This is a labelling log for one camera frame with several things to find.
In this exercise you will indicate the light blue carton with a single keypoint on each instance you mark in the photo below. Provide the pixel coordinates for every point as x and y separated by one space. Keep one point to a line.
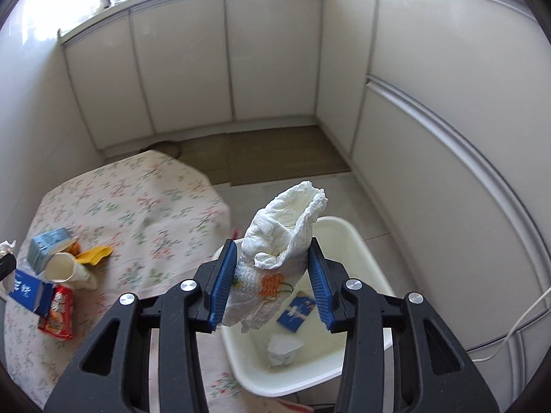
47 245

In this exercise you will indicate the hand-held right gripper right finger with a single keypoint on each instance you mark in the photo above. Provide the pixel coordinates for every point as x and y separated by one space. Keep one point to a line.
320 284

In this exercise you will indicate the light brown floor mat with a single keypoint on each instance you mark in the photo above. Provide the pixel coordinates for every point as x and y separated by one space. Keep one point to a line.
204 159

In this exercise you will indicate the white kitchen cabinet row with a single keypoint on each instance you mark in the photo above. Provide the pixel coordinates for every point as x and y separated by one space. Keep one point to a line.
189 60

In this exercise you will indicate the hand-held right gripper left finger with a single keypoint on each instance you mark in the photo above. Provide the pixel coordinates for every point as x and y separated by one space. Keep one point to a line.
224 286

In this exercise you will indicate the dark brown floor mat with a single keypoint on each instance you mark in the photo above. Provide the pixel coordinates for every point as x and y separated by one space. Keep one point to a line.
284 155

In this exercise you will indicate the blue and white box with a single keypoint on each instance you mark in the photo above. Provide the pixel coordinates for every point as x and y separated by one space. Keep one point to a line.
26 289

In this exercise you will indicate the white crumpled tissue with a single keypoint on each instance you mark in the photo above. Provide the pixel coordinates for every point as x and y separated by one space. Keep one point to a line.
6 248

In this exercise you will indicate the red snack packet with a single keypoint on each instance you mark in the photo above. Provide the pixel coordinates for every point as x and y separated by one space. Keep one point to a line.
58 315

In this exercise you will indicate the white plastic bin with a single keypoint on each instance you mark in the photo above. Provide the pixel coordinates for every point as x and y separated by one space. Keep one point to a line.
301 346

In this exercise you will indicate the white kitchen cabinet with moulding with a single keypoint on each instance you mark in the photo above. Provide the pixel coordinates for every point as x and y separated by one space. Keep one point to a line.
430 73

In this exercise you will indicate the yellow packet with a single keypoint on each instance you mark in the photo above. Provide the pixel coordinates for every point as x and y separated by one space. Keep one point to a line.
97 254

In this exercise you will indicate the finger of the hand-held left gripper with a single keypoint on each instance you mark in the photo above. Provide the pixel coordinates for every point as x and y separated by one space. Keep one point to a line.
6 267

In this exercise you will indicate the blue flat packet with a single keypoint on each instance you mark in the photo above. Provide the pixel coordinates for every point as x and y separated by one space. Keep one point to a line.
295 312

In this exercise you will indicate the floral tablecloth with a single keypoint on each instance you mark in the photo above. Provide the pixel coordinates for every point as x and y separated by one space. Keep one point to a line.
142 206

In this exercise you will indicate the white diaper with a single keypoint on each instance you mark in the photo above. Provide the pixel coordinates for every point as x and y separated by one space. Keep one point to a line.
280 223

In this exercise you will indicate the leaf print paper cup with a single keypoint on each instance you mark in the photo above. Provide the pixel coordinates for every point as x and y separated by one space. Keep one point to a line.
60 266

